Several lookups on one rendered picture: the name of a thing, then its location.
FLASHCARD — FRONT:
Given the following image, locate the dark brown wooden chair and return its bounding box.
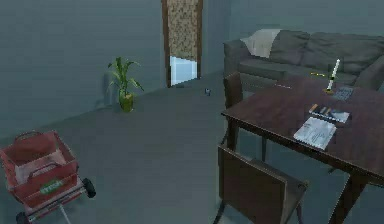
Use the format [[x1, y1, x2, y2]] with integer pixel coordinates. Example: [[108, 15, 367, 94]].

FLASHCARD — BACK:
[[213, 143, 310, 224], [220, 71, 268, 162]]

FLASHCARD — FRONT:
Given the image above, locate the green house plant in pot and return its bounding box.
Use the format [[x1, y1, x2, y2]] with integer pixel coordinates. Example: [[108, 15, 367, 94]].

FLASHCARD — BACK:
[[107, 56, 145, 113]]

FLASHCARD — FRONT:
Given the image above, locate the white cloth on sofa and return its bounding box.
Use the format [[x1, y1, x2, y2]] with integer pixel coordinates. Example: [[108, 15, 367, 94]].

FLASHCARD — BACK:
[[240, 28, 282, 59]]

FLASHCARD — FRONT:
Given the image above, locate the dark brown wooden table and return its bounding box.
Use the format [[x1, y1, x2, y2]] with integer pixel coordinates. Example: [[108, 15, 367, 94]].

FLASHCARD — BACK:
[[220, 75, 384, 224]]

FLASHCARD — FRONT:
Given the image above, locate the grey sofa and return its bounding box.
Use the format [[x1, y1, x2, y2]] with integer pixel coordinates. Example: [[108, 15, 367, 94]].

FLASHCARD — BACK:
[[223, 29, 384, 93]]

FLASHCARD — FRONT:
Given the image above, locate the white newspaper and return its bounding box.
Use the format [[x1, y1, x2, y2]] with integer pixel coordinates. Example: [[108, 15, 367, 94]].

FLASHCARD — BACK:
[[293, 116, 338, 151]]

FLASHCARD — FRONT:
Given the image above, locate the white book with dark stripes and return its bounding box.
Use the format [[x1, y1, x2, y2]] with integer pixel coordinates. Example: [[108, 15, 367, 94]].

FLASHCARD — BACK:
[[308, 103, 351, 124]]

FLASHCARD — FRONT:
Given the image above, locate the white candle with holder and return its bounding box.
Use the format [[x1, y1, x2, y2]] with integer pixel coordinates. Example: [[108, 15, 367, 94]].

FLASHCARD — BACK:
[[322, 58, 342, 96]]

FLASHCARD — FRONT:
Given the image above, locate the grey remote control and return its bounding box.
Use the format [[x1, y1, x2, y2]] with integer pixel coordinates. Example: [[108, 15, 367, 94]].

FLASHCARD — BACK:
[[332, 86, 355, 102]]

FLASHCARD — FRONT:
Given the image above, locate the red shopping cart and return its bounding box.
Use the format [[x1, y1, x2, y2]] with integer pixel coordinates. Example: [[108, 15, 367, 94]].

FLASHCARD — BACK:
[[0, 130, 97, 224]]

